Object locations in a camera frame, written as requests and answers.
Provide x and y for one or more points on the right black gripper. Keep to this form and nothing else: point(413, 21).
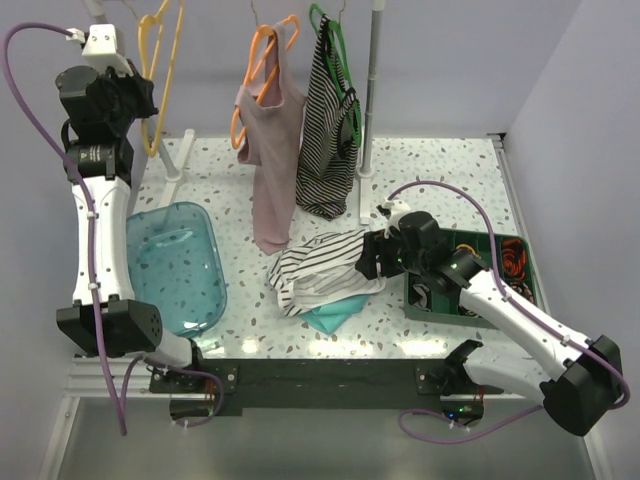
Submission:
point(375, 244)

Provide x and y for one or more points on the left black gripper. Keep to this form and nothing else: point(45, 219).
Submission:
point(141, 86)

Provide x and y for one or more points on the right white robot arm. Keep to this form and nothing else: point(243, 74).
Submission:
point(573, 378)

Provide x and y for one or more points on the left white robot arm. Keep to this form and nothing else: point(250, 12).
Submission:
point(105, 318)

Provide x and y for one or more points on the pink tank top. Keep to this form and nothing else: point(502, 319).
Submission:
point(271, 110)

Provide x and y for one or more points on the green clothes hanger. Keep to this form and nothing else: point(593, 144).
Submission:
point(337, 41)

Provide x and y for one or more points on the right rack pole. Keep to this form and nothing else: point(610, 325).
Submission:
point(366, 170)

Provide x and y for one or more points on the rack pole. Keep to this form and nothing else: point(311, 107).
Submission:
point(366, 170)
point(150, 37)

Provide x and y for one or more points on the teal folded cloth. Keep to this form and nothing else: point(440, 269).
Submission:
point(329, 317)

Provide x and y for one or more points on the left rack pole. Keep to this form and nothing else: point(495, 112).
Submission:
point(150, 37)

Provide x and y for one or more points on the green compartment tray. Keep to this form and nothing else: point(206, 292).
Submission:
point(514, 266)

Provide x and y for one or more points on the teal transparent plastic bin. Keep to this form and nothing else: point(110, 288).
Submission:
point(174, 264)

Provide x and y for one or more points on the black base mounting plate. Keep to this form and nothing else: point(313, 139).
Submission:
point(327, 384)

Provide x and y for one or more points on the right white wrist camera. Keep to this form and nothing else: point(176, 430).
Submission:
point(393, 210)

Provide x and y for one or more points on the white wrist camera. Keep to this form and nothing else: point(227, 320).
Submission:
point(393, 210)
point(102, 48)

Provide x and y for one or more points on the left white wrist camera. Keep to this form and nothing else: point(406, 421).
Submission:
point(102, 48)

